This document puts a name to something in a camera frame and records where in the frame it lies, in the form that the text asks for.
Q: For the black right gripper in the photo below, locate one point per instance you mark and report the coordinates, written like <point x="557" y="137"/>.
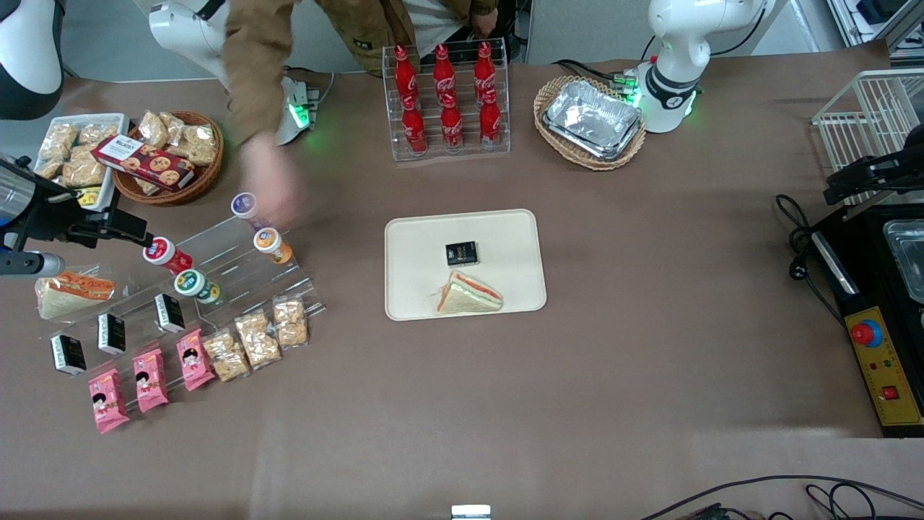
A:
<point x="52" y="214"/>

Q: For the green gum bottle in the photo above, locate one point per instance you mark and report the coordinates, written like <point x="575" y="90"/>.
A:
<point x="193" y="284"/>

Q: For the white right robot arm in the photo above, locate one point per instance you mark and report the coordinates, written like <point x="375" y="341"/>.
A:
<point x="29" y="43"/>

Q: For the red gum bottle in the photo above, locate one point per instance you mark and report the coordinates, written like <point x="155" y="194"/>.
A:
<point x="164" y="253"/>

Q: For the purple gum bottle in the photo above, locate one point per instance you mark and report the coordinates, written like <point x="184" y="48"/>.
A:
<point x="244" y="205"/>

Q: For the orange gum bottle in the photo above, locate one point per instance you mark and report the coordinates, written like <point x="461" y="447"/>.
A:
<point x="271" y="243"/>

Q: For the beige plastic tray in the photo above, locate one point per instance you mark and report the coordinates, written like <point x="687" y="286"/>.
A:
<point x="498" y="245"/>

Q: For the aluminium foil tray stack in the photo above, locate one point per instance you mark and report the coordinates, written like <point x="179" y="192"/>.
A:
<point x="592" y="119"/>

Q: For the person right hand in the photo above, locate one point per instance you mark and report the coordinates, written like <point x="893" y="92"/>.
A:
<point x="271" y="180"/>

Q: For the person left hand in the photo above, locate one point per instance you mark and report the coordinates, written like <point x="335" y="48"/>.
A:
<point x="485" y="24"/>

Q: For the yellow snack packet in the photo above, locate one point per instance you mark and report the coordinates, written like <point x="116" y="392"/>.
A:
<point x="88" y="196"/>

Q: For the white rectangular plastic bin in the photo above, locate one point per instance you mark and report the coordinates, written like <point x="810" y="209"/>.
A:
<point x="108" y="189"/>

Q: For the clear bag of crackers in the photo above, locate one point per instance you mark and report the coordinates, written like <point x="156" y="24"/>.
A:
<point x="175" y="123"/>
<point x="83" y="172"/>
<point x="49" y="168"/>
<point x="58" y="141"/>
<point x="226" y="355"/>
<point x="153" y="128"/>
<point x="291" y="322"/>
<point x="97" y="133"/>
<point x="258" y="339"/>
<point x="200" y="144"/>

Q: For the wrapped triangle sandwich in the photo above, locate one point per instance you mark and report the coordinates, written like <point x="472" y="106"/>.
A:
<point x="72" y="292"/>
<point x="465" y="297"/>

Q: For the red cookie box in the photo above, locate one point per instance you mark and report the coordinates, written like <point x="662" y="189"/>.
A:
<point x="144" y="162"/>

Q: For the dark brown wicker basket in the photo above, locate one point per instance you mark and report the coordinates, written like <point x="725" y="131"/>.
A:
<point x="198" y="180"/>

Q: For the black white small carton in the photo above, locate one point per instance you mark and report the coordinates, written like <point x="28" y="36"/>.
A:
<point x="111" y="334"/>
<point x="68" y="354"/>
<point x="170" y="313"/>

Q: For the clear acrylic stepped stand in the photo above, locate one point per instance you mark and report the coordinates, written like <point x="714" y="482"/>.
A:
<point x="227" y="256"/>

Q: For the pink snack packet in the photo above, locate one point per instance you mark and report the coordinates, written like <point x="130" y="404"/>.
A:
<point x="150" y="380"/>
<point x="108" y="401"/>
<point x="195" y="360"/>

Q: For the red cola bottle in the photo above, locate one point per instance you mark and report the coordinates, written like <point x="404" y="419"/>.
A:
<point x="404" y="72"/>
<point x="442" y="68"/>
<point x="451" y="126"/>
<point x="413" y="128"/>
<point x="489" y="121"/>
<point x="484" y="68"/>

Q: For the clear acrylic bottle rack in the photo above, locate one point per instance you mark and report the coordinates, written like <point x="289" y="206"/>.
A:
<point x="433" y="155"/>

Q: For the small black box gold print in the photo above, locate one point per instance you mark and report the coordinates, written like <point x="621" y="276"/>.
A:
<point x="461" y="253"/>

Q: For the light wicker basket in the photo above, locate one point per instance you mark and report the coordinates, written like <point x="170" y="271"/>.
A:
<point x="556" y="148"/>

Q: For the small white device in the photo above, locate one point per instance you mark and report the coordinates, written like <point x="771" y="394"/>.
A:
<point x="471" y="512"/>

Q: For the black machine with yellow panel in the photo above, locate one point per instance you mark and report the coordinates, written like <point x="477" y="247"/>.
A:
<point x="859" y="282"/>

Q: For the red emergency stop button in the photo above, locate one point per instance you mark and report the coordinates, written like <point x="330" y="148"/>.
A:
<point x="865" y="333"/>

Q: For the clear metal-rimmed container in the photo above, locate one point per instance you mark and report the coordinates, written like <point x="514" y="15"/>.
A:
<point x="908" y="256"/>

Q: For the black articulated mount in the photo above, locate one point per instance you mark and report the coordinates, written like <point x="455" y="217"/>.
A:
<point x="870" y="177"/>

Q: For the aluminium frame shelf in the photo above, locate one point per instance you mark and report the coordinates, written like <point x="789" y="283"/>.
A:
<point x="877" y="29"/>

